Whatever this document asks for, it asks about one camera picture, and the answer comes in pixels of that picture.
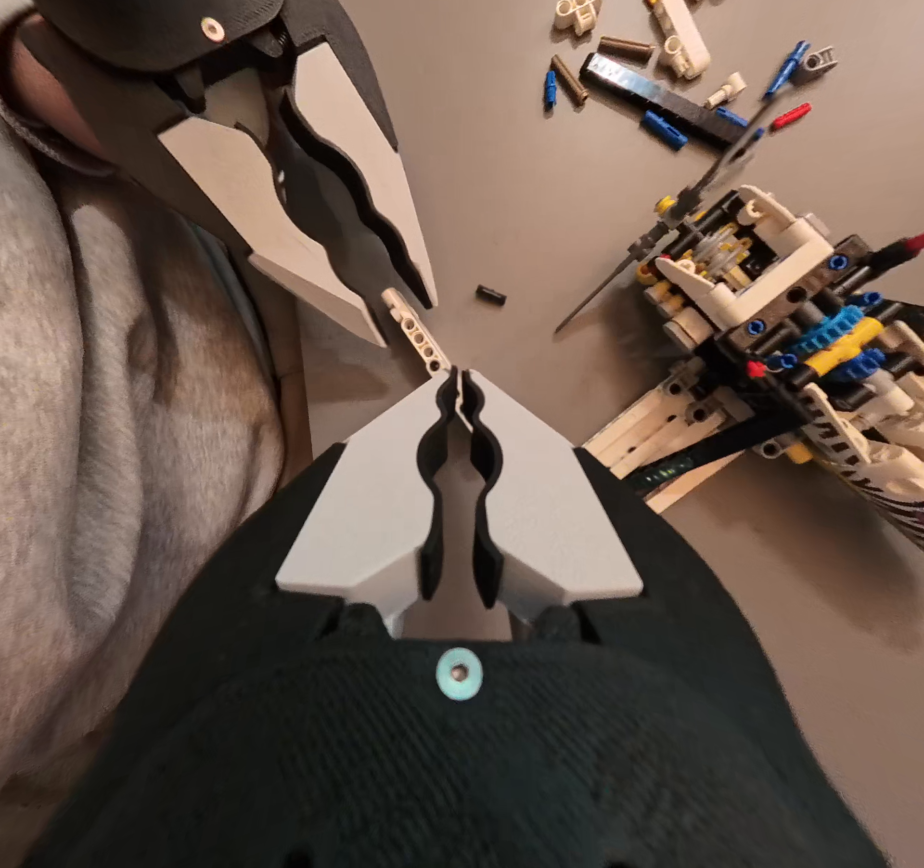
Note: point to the white small lego pin connector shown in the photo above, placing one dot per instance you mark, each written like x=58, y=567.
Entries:
x=725, y=90

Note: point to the white long lego beam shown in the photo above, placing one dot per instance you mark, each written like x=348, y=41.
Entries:
x=415, y=333

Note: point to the person's left forearm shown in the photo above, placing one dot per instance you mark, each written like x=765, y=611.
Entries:
x=43, y=88

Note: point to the black long lego beam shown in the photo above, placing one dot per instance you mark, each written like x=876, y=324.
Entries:
x=664, y=99

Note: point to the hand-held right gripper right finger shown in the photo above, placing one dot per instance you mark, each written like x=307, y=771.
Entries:
x=556, y=521

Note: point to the small black lego pin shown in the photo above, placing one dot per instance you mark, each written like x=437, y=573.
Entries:
x=491, y=295

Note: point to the white thick lego beam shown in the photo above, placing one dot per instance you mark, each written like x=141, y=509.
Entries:
x=682, y=34

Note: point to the blue long lego pin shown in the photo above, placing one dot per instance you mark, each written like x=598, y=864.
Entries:
x=787, y=70

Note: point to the red lego pin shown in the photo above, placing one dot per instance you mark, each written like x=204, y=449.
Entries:
x=791, y=117

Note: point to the grey small lego connector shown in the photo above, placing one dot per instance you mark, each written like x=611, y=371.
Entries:
x=817, y=63

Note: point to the lego helicopter model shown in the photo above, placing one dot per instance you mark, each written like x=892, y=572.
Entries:
x=779, y=319

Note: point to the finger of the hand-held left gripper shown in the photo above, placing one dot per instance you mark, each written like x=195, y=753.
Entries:
x=361, y=131
x=224, y=175

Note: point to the brown lego axle connector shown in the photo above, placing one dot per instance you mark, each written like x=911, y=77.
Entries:
x=626, y=47
x=570, y=81

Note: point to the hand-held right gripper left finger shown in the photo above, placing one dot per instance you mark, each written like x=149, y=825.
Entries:
x=361, y=521

